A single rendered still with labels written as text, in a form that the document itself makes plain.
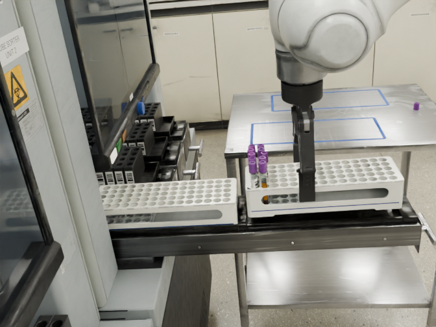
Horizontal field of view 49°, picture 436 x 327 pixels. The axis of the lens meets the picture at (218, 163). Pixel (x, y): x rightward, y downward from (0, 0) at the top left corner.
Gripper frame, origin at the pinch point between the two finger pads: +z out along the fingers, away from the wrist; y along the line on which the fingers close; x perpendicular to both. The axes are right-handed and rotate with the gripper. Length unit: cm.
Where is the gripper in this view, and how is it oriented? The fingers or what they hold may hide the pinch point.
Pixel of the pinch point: (303, 176)
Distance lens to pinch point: 96.9
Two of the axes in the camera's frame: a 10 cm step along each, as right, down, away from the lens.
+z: 1.0, 8.8, 4.6
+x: -9.9, 0.7, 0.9
